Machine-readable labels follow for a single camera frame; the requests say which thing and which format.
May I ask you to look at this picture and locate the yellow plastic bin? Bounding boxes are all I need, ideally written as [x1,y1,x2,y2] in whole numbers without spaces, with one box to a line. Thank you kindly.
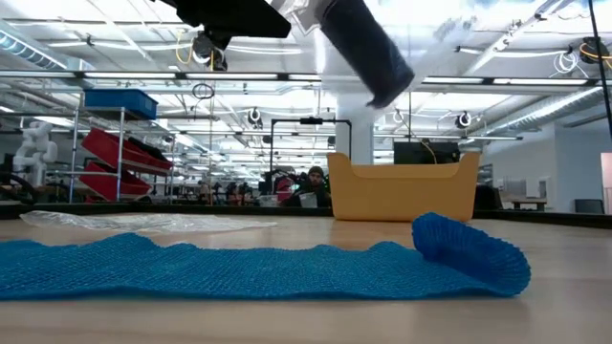
[326,151,481,224]

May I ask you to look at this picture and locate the white robot figure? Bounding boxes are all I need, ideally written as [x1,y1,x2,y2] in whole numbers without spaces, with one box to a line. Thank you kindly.
[11,121,59,188]

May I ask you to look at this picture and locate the metal shelf rack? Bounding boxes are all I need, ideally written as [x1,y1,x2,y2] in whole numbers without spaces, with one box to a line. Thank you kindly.
[45,90,178,205]

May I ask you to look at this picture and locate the distant dark chair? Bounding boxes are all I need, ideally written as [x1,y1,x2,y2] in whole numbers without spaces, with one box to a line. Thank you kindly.
[573,198,606,215]

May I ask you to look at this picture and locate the clear plastic zip bag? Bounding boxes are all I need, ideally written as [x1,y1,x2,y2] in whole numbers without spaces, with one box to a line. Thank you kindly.
[18,209,278,234]
[281,0,479,111]

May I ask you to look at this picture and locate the distant desk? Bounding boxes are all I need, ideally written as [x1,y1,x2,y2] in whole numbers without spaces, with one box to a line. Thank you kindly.
[509,198,549,212]

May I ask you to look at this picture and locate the person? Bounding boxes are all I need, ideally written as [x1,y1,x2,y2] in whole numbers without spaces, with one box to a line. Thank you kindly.
[281,165,332,209]

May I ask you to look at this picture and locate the black chair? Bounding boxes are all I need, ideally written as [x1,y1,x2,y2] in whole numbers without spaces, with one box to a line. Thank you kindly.
[477,184,503,211]

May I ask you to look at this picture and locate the black aluminium table frame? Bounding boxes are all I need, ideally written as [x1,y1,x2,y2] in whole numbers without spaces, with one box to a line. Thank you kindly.
[0,203,612,229]

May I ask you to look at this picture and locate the long black taut cable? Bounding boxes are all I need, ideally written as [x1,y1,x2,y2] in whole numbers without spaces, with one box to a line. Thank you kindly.
[586,0,612,140]

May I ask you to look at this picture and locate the bright blue elastic bandage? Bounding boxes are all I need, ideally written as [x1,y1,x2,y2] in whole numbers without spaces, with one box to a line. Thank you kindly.
[0,211,532,301]

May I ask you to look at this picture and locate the cable reel with yellow cord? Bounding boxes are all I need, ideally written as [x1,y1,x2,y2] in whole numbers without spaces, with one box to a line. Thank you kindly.
[577,36,612,66]
[174,28,230,73]

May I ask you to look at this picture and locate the blue storage bin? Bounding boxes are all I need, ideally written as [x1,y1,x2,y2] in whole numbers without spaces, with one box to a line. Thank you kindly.
[83,88,159,121]

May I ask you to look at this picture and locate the red tilted storage bin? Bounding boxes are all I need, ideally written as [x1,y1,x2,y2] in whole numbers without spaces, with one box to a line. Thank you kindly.
[79,127,174,177]
[78,161,153,202]

